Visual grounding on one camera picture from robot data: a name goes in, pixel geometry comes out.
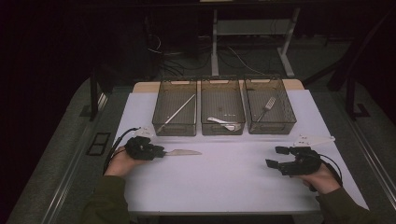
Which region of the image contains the white floor cable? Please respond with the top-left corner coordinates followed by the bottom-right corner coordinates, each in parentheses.
top-left (228, 46), bottom-right (266, 77)

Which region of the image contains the person's left hand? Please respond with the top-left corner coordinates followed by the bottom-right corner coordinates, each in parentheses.
top-left (104, 146), bottom-right (148, 179)

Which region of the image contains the person's right hand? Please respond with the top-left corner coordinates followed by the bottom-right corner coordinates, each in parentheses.
top-left (290, 162), bottom-right (343, 196)

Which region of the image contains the hand-held gripper cable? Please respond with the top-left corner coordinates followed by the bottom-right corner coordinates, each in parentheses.
top-left (318, 153), bottom-right (344, 189)
top-left (103, 126), bottom-right (142, 174)

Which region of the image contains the bundle of black floor cables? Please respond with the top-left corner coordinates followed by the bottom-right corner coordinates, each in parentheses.
top-left (144, 15), bottom-right (213, 78)

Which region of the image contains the left hand-held gripper cable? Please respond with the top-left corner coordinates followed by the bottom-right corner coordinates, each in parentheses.
top-left (103, 126), bottom-right (142, 174)

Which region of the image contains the white table cover sheet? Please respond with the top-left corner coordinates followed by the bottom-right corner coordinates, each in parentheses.
top-left (106, 89), bottom-right (370, 216)

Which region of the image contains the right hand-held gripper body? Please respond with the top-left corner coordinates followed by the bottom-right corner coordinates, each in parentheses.
top-left (278, 134), bottom-right (336, 176)

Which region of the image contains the metal table knife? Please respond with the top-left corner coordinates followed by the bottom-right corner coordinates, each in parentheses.
top-left (164, 148), bottom-right (203, 157)

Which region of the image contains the transparent grey plastic bin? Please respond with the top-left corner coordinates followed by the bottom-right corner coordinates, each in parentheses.
top-left (200, 77), bottom-right (247, 136)
top-left (151, 78), bottom-right (198, 137)
top-left (243, 76), bottom-right (298, 135)

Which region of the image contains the white ceramic spoon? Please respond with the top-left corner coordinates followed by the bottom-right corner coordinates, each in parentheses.
top-left (206, 117), bottom-right (243, 132)

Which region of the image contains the black metal stand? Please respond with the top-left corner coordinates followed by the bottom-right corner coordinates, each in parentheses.
top-left (302, 8), bottom-right (396, 120)
top-left (78, 69), bottom-right (109, 122)

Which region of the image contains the right hand-held gripper cable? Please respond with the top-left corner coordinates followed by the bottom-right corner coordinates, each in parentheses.
top-left (318, 153), bottom-right (344, 189)

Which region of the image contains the white chopstick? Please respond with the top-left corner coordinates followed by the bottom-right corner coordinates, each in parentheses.
top-left (156, 93), bottom-right (197, 133)

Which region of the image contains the white metal desk frame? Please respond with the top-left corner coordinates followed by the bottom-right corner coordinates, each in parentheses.
top-left (210, 7), bottom-right (302, 78)

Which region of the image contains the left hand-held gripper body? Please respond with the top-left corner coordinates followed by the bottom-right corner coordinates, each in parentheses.
top-left (124, 127), bottom-right (157, 161)

